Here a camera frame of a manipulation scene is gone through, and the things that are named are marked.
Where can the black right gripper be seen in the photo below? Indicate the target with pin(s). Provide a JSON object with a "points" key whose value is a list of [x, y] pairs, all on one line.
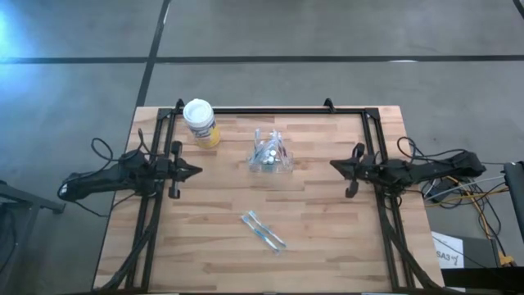
{"points": [[360, 168]]}

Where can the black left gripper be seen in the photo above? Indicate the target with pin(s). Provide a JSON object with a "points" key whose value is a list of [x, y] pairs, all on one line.
{"points": [[175, 168]]}

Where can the blue white toothbrush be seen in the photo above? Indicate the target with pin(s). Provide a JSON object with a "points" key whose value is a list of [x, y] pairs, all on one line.
{"points": [[254, 157], [259, 153], [268, 229], [260, 234], [262, 145], [257, 137], [276, 145]]}

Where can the orange white toothbrush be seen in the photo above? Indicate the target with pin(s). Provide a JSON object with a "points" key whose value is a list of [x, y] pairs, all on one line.
{"points": [[282, 143]]}

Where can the maroon white toothbrush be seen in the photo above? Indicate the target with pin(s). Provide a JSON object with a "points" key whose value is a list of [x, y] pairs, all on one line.
{"points": [[279, 139]]}

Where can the white purple toothbrush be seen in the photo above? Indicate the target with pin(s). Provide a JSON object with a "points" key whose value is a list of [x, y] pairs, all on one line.
{"points": [[273, 137]]}

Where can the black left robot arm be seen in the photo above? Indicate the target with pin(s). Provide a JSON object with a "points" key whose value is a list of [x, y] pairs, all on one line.
{"points": [[106, 178]]}

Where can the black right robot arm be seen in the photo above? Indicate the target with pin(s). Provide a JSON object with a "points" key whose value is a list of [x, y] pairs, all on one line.
{"points": [[430, 168]]}

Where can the yellow Lysol wipes canister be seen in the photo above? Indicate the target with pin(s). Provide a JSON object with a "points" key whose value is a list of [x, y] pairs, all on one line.
{"points": [[198, 116]]}

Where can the clear acrylic organizer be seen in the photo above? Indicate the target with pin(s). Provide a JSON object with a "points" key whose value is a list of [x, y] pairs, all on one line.
{"points": [[288, 164]]}

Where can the white paper sign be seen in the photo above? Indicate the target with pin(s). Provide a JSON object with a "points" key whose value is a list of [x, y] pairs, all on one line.
{"points": [[448, 250]]}

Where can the black side table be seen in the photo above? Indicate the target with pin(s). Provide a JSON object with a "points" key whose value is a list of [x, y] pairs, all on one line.
{"points": [[20, 194]]}

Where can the black aluminium table frame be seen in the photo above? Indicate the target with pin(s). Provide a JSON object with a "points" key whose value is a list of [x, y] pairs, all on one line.
{"points": [[266, 110]]}

